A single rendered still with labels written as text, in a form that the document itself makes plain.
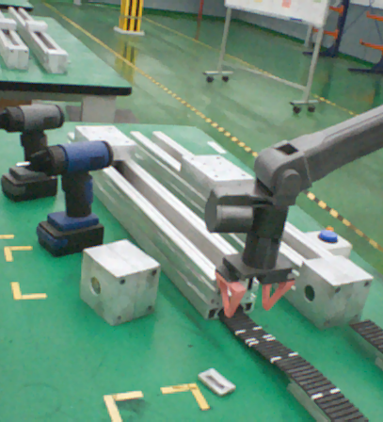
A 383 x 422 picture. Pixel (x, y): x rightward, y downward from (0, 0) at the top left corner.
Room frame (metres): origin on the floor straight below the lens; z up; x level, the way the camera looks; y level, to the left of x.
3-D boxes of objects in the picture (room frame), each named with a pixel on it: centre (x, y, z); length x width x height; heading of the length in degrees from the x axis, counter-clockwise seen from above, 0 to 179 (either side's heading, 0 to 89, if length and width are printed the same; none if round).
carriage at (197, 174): (1.33, -0.05, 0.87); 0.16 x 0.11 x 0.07; 32
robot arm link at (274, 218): (0.85, -0.12, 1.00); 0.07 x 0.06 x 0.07; 110
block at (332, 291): (0.96, -0.29, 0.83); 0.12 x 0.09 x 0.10; 122
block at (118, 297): (0.87, 0.09, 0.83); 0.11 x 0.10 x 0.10; 135
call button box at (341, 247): (1.15, -0.30, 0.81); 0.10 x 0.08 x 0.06; 122
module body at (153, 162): (1.33, -0.05, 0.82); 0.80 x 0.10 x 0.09; 32
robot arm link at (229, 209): (0.83, -0.09, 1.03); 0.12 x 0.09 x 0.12; 110
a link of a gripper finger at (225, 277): (0.83, -0.10, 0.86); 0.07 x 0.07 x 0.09; 32
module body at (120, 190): (1.23, 0.11, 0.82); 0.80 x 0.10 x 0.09; 32
